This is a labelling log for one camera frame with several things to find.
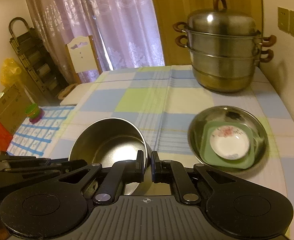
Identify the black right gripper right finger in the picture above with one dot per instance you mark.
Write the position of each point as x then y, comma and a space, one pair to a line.
173, 173

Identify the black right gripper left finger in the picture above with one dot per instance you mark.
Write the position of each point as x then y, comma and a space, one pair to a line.
120, 174

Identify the small stainless steel bowl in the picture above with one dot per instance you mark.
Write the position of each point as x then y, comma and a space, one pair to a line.
109, 140

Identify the small floral white saucer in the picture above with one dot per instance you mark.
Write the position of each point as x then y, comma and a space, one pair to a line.
229, 142

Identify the blue grid patterned cloth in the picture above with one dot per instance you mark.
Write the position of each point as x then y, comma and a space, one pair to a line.
33, 139

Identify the cardboard box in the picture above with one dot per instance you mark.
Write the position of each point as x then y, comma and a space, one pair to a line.
13, 103

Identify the green and purple cups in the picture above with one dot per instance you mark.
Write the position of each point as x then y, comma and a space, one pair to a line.
34, 113

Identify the checkered pastel tablecloth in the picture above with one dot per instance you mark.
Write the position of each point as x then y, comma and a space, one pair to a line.
162, 101

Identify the green square plastic plate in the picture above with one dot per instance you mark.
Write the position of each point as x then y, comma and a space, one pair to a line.
208, 155

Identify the large stainless steel basin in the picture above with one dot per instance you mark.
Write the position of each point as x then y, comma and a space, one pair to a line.
231, 114

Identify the yellow plastic bag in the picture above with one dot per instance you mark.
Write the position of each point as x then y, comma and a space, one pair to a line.
10, 72

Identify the dark folding rack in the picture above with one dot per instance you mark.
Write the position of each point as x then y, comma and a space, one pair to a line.
37, 61

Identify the white wooden chair back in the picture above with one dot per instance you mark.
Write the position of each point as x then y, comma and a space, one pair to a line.
83, 59

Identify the stacked stainless steel steamer pot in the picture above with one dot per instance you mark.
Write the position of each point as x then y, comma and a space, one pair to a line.
225, 47

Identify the purple lace curtain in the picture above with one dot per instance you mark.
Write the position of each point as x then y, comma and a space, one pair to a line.
125, 32

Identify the beige wall outlet plate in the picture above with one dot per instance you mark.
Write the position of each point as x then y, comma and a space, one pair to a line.
283, 19

